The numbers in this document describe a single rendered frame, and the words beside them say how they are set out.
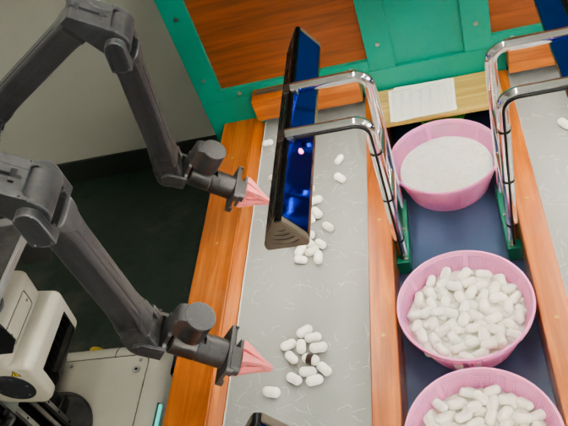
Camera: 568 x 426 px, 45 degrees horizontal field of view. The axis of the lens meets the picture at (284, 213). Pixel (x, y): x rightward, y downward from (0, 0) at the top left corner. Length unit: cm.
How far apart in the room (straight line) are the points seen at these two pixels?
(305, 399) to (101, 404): 95
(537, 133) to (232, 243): 78
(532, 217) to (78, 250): 94
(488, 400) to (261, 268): 60
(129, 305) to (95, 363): 112
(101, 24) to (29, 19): 172
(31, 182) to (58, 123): 232
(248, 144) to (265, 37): 29
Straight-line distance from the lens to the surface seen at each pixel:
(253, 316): 153
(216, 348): 130
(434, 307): 144
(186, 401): 145
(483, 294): 145
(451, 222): 167
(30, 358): 168
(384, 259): 151
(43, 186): 101
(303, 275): 156
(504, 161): 139
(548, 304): 140
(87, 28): 132
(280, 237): 119
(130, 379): 219
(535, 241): 150
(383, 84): 193
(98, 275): 112
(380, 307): 143
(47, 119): 333
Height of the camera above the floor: 191
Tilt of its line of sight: 43 degrees down
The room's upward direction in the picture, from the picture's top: 23 degrees counter-clockwise
